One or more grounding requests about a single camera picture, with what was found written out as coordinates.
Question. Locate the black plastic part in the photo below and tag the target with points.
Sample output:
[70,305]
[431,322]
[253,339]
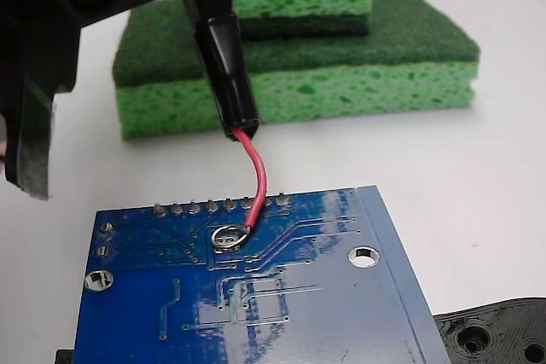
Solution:
[503,325]

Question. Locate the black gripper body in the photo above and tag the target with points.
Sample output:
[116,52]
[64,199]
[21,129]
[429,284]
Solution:
[42,19]

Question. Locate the blue circuit board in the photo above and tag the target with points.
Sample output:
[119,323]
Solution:
[298,317]

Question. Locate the large green sponge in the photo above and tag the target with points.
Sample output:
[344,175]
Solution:
[341,87]

